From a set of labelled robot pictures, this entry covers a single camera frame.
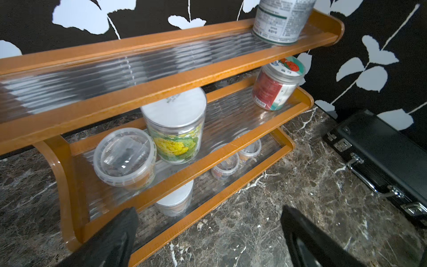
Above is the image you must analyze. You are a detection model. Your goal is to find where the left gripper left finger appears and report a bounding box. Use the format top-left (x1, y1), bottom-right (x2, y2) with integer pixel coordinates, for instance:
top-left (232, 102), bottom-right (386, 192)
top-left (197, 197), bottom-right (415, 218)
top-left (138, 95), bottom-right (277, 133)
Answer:
top-left (58, 207), bottom-right (139, 267)

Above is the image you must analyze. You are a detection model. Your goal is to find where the clear tub orange label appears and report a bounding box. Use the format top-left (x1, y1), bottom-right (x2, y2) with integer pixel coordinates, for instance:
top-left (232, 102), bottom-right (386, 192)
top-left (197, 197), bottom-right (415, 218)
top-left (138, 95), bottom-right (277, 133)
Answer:
top-left (93, 127), bottom-right (157, 190)

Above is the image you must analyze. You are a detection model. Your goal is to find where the clear tub red label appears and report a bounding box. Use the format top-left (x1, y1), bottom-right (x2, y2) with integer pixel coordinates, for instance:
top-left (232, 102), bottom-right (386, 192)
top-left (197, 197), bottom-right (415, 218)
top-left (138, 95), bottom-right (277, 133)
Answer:
top-left (210, 152), bottom-right (240, 181)

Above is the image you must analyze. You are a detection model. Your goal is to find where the strawberry lid red jar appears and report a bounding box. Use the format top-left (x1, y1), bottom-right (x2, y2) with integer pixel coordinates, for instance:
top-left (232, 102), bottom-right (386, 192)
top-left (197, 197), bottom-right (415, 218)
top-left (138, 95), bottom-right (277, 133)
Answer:
top-left (252, 56), bottom-right (306, 111)

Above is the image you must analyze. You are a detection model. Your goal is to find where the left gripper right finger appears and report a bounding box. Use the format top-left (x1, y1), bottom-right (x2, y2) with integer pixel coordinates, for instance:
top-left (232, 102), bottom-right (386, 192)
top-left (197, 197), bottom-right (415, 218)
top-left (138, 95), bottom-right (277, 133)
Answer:
top-left (280, 205), bottom-right (364, 267)

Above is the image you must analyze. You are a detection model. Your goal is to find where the white-lid green label jar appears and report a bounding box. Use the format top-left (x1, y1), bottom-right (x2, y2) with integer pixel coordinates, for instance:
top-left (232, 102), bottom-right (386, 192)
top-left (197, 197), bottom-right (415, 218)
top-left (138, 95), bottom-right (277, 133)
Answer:
top-left (140, 87), bottom-right (207, 165)

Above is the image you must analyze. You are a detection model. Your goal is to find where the white-lid grey text can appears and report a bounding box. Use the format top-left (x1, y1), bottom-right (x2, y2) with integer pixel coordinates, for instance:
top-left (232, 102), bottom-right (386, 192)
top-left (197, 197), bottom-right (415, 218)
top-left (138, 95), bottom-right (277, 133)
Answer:
top-left (155, 180), bottom-right (193, 217)

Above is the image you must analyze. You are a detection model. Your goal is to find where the black hard case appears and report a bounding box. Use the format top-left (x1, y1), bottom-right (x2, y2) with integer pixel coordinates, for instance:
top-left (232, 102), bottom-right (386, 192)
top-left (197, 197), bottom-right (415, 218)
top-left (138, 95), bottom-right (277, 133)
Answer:
top-left (323, 109), bottom-right (427, 229)

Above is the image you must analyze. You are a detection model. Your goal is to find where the orange three-tier wooden shelf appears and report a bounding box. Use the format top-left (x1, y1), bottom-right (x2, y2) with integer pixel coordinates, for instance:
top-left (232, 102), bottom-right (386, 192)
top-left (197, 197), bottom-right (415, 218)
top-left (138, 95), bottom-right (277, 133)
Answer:
top-left (1, 10), bottom-right (345, 266)

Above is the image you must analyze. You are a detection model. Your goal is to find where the clear tub dark label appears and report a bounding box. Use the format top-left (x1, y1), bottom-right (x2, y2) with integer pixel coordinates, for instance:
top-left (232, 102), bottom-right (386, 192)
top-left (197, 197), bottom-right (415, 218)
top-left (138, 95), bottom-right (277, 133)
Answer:
top-left (238, 139), bottom-right (262, 163)

